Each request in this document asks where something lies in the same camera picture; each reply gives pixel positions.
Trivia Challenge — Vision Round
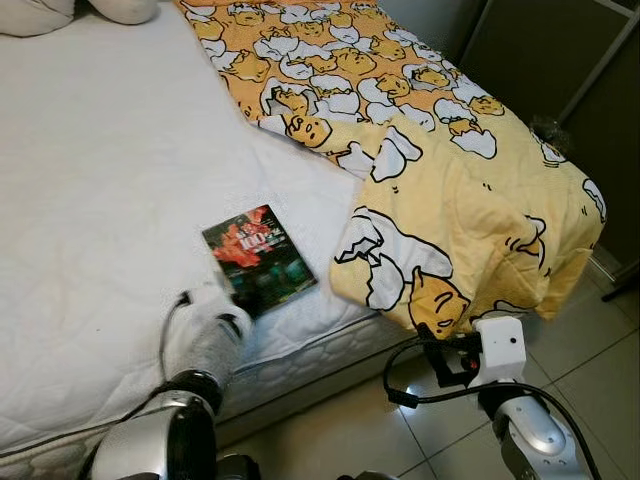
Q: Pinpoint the dark book red cover print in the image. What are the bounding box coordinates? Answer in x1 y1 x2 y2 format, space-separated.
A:
202 205 319 319

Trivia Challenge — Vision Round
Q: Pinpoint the yellow cartoon print blanket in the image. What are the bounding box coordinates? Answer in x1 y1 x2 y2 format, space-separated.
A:
172 0 608 339

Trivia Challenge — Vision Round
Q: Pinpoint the silver robot left leg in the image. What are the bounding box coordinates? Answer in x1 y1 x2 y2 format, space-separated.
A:
215 455 261 480

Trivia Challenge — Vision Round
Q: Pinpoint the white quilted mattress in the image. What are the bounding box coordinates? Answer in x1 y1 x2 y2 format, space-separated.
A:
0 0 421 480

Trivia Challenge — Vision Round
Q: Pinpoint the small dark crumpled object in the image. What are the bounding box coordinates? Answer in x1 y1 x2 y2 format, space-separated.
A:
530 115 571 151

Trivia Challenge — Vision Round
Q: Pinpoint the dark grey sliding wardrobe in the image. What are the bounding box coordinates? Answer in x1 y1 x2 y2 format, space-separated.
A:
380 0 640 271

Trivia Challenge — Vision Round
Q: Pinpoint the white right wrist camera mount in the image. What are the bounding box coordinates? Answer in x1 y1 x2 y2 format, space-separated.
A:
470 315 528 389

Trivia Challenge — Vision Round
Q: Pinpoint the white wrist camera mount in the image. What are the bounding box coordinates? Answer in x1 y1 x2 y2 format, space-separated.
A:
470 315 528 389
165 283 256 386

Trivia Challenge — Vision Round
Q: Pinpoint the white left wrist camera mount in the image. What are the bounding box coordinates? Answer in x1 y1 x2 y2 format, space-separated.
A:
165 283 256 386

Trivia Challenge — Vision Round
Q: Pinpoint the black furniture frame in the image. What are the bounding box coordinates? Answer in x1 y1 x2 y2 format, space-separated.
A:
600 260 640 301

